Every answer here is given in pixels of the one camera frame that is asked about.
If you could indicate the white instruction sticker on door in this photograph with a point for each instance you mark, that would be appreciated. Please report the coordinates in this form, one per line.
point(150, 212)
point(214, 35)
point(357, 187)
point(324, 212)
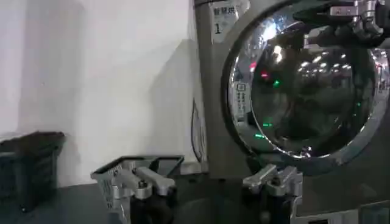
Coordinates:
point(242, 102)

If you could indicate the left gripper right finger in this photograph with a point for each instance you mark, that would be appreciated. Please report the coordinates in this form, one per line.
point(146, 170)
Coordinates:
point(274, 179)

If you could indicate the dark plastic laundry basket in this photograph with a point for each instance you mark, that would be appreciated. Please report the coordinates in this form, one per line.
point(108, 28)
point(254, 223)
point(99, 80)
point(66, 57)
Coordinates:
point(29, 167)

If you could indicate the grey dryer with round door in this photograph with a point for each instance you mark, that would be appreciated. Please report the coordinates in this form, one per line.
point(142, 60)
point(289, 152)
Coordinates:
point(213, 121)

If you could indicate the oval decal on dryer side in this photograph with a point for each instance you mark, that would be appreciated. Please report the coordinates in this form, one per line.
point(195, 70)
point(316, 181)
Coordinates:
point(198, 131)

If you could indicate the grey plastic laundry basket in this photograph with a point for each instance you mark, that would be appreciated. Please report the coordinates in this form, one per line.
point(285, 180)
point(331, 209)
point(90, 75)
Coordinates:
point(106, 179)

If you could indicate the round glass dryer door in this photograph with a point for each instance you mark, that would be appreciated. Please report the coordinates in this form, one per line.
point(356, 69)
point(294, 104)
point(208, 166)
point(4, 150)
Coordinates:
point(304, 100)

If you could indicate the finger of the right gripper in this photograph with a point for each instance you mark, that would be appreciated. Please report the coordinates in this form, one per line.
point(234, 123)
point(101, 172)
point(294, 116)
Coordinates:
point(338, 38)
point(323, 15)

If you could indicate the white number label sticker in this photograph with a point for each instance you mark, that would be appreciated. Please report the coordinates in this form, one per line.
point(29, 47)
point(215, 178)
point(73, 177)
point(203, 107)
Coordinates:
point(224, 19)

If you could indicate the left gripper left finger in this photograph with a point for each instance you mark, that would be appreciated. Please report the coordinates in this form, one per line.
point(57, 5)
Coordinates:
point(149, 179)

